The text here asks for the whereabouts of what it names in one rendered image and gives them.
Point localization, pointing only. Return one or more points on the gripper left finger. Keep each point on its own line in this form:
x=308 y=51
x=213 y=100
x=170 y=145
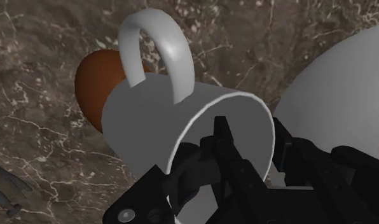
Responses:
x=236 y=173

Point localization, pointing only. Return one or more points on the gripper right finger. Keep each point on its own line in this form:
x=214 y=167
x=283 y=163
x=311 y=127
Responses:
x=313 y=173

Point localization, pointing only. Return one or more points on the white mug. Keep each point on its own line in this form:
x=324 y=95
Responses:
x=140 y=124

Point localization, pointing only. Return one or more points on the large white round vessel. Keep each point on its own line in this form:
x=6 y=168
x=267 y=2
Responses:
x=338 y=93

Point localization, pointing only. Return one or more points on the orange-brown round object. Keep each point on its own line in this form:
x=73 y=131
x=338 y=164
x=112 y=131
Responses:
x=93 y=83

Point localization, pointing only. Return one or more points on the grey kitchen utensil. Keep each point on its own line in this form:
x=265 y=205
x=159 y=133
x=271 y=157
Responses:
x=9 y=181

